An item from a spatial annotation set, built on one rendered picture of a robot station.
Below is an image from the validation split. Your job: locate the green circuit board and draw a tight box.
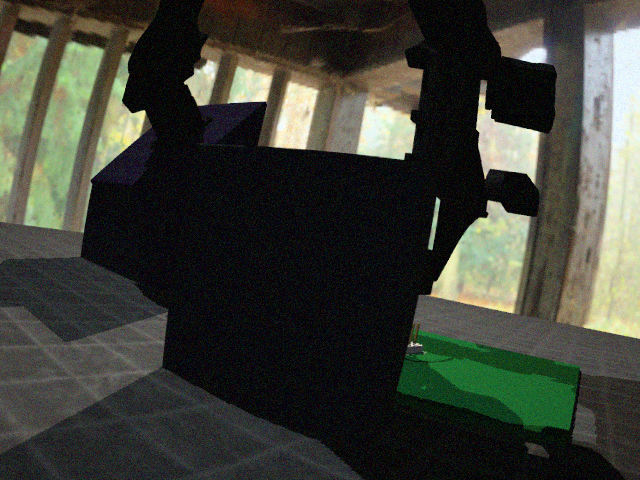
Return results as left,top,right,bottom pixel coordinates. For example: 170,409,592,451
394,323,580,448

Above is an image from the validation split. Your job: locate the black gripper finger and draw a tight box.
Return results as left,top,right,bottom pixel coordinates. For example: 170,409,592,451
429,198,488,282

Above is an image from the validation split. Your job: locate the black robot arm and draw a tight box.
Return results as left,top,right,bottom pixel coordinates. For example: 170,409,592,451
122,0,557,148

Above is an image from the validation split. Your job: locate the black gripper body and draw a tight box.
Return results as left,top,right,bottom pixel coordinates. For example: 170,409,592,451
404,100,540,217

